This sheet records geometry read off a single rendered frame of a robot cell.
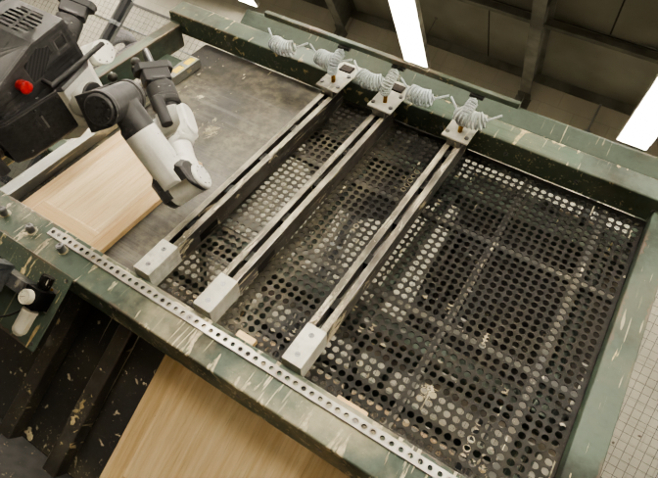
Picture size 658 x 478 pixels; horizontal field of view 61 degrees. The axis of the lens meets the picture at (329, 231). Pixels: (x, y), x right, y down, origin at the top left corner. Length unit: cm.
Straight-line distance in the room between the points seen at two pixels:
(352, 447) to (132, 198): 110
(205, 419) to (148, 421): 19
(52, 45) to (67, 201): 65
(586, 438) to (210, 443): 104
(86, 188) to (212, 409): 86
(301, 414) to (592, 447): 71
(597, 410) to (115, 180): 163
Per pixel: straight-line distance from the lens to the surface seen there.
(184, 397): 184
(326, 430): 143
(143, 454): 193
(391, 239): 171
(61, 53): 160
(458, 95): 268
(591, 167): 209
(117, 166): 212
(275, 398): 146
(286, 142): 201
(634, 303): 183
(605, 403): 162
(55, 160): 219
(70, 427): 203
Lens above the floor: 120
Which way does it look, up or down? 3 degrees up
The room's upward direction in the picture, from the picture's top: 28 degrees clockwise
